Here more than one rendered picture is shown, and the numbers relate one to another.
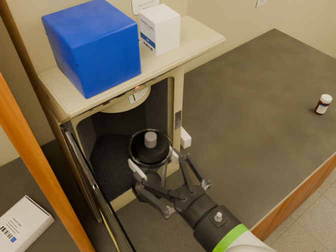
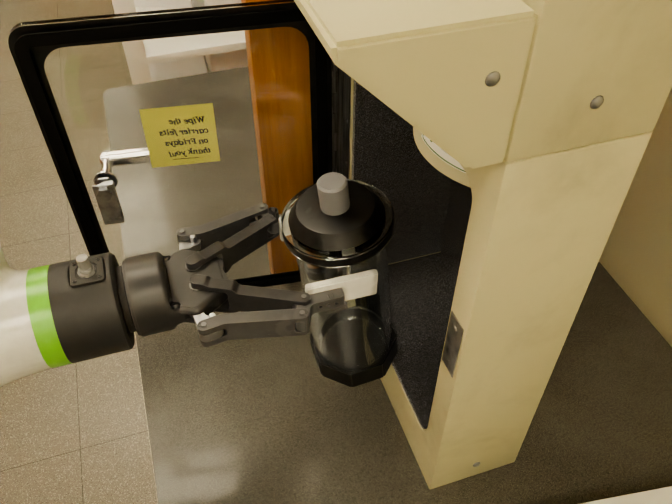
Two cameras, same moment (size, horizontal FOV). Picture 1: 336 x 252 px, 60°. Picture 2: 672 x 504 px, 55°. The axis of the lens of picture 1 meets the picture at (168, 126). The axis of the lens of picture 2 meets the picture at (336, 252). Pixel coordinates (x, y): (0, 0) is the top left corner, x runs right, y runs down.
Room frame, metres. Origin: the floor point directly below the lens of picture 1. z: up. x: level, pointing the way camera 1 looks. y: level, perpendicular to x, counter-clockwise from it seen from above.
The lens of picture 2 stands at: (0.58, -0.38, 1.66)
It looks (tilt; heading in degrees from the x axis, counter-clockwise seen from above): 45 degrees down; 110
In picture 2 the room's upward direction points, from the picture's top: straight up
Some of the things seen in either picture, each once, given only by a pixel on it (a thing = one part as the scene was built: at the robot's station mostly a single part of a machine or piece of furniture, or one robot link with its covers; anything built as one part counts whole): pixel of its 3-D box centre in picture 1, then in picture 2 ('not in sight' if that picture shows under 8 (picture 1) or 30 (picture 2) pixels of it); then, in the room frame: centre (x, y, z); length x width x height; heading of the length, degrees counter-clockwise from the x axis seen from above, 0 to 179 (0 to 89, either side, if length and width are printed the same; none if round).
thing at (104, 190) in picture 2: not in sight; (108, 202); (0.15, 0.05, 1.18); 0.02 x 0.02 x 0.06; 32
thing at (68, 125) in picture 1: (86, 179); (340, 162); (0.38, 0.20, 1.19); 0.03 x 0.02 x 0.39; 128
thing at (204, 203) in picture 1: (192, 203); (178, 287); (0.31, -0.06, 1.20); 0.09 x 0.08 x 0.07; 38
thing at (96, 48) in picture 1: (94, 47); not in sight; (0.38, 0.11, 1.56); 0.10 x 0.10 x 0.09; 38
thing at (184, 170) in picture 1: (186, 176); (251, 299); (0.38, -0.04, 1.20); 0.11 x 0.01 x 0.04; 10
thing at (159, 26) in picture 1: (159, 29); not in sight; (0.46, 0.01, 1.54); 0.05 x 0.05 x 0.06; 35
